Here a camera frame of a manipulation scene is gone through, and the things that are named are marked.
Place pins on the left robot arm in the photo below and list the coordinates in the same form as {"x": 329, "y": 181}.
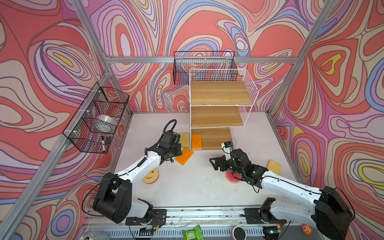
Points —
{"x": 114, "y": 198}

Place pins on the white wire wooden shelf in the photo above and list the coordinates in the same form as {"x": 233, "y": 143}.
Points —
{"x": 220, "y": 104}

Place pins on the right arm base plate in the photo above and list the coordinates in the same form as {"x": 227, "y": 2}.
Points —
{"x": 257, "y": 216}

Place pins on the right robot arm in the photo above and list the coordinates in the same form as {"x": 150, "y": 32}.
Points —
{"x": 323, "y": 209}

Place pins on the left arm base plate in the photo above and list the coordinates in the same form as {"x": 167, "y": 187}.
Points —
{"x": 154, "y": 218}

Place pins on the yellow sponge green back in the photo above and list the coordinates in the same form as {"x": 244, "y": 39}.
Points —
{"x": 185, "y": 140}

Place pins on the black wire basket back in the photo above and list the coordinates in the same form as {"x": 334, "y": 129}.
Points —
{"x": 184, "y": 61}

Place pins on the black wire basket left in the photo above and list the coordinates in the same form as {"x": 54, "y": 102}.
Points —
{"x": 84, "y": 131}

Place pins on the pink smiley sponge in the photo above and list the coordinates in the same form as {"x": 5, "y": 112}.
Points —
{"x": 232, "y": 177}

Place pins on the yellow sponge right side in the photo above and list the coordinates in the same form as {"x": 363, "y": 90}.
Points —
{"x": 274, "y": 167}

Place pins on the round black speaker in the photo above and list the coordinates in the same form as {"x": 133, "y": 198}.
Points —
{"x": 238, "y": 233}

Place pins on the silver bowl in basket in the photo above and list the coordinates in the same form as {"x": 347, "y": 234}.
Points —
{"x": 107, "y": 119}

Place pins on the red round sticker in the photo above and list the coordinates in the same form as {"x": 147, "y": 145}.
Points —
{"x": 307, "y": 230}

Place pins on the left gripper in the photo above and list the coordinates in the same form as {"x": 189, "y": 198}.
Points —
{"x": 176, "y": 145}

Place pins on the yellow smiley sponge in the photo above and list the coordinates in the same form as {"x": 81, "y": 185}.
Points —
{"x": 151, "y": 177}

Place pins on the metal can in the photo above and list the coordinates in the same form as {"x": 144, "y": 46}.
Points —
{"x": 94, "y": 235}

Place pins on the green snack packet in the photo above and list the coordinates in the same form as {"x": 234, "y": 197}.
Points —
{"x": 193, "y": 234}

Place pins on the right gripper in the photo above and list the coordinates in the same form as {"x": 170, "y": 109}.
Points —
{"x": 222, "y": 160}

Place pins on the black wire basket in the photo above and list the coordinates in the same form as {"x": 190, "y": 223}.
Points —
{"x": 184, "y": 61}
{"x": 84, "y": 131}

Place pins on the orange sponge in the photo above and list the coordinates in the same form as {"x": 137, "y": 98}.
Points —
{"x": 186, "y": 155}
{"x": 196, "y": 142}

